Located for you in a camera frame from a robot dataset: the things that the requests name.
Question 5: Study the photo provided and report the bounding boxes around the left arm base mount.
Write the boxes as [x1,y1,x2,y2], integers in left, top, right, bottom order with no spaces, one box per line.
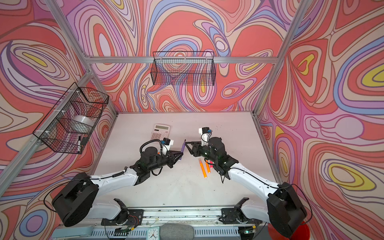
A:
[101,209,144,227]

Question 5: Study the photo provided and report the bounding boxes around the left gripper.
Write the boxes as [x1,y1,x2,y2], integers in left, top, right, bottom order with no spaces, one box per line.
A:
[146,151,183,174]

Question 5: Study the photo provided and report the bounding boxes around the black wire basket back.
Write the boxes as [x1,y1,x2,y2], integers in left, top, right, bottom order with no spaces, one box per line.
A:
[151,51,216,86]

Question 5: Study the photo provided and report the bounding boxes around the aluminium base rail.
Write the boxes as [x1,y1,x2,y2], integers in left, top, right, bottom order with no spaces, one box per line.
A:
[52,204,271,240]

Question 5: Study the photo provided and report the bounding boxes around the purple marker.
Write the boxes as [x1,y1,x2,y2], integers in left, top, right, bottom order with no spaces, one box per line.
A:
[179,140,186,161]

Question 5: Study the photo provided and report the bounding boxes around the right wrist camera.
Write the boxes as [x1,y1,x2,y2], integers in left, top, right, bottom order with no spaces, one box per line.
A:
[199,127,212,146]

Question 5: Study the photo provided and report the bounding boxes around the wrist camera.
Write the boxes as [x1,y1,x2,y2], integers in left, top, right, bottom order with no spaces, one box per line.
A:
[161,138,174,156]
[199,127,212,146]

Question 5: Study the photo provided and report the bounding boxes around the small white clock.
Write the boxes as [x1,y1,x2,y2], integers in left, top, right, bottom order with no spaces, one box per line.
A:
[146,227,160,240]

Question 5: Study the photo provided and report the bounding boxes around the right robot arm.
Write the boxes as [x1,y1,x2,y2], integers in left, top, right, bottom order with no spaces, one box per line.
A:
[185,137,308,238]

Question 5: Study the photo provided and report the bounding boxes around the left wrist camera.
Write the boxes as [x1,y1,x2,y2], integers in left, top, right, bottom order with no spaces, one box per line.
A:
[161,138,174,156]

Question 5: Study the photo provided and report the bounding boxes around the black marker in basket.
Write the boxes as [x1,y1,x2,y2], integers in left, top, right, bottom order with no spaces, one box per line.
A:
[77,136,82,154]

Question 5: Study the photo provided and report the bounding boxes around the pink calculator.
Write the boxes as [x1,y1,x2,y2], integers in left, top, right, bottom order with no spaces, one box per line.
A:
[151,124,171,141]

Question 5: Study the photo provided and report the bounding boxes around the black wire basket left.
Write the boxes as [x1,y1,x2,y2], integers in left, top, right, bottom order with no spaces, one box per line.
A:
[33,83,109,155]

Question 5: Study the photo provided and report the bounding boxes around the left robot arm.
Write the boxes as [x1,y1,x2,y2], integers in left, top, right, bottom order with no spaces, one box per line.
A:
[52,147,183,227]

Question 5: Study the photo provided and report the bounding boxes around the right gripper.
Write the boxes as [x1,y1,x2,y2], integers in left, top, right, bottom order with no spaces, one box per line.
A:
[184,141,218,163]

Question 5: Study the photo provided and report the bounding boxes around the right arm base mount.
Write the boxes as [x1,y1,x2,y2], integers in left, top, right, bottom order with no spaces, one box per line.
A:
[219,207,262,226]

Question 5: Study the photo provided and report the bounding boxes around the black wire basket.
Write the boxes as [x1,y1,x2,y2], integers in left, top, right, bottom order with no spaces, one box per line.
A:
[33,83,109,155]
[151,51,216,86]

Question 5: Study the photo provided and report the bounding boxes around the silver tape roll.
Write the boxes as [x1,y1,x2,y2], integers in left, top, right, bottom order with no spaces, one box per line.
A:
[72,115,95,127]

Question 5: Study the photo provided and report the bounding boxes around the orange marker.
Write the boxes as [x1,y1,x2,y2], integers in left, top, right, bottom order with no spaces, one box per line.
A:
[199,159,207,179]
[206,161,211,173]

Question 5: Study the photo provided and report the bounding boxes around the red bucket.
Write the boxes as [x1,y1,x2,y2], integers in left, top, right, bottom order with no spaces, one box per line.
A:
[268,222,311,240]

